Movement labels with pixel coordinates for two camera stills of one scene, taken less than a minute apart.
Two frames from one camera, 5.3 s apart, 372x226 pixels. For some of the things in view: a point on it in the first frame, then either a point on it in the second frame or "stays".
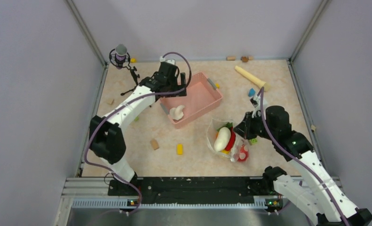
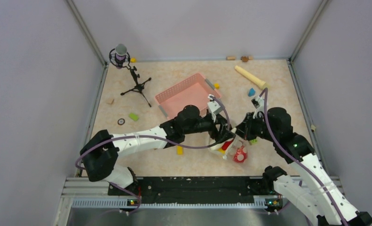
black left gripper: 178,93 → 224,133
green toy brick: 252,141 stays
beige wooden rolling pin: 254,80 stays
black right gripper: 244,127 stays
